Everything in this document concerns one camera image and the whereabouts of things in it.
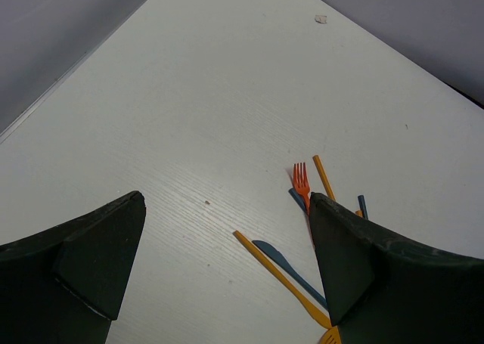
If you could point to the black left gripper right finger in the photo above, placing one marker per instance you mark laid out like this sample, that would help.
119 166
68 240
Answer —
382 287

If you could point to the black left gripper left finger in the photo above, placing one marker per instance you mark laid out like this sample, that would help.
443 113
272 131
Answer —
66 284

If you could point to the orange plastic knife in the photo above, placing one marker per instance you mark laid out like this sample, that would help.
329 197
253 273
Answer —
313 311

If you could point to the orange fork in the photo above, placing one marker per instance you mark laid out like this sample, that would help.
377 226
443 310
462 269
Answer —
332 336

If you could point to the dark blue plastic knife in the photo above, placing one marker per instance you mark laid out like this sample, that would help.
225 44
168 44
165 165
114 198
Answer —
281 261

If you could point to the dark blue chopstick short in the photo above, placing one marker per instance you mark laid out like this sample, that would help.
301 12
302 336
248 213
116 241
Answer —
362 206

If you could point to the dark blue chopstick long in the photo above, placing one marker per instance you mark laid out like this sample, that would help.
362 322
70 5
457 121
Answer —
299 199

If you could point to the red-orange plastic fork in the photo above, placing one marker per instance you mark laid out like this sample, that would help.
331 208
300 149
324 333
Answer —
301 183

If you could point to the orange chopstick upper left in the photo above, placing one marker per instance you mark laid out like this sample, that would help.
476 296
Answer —
323 177

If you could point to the white tape scrap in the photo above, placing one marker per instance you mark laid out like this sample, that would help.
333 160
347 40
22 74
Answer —
322 19

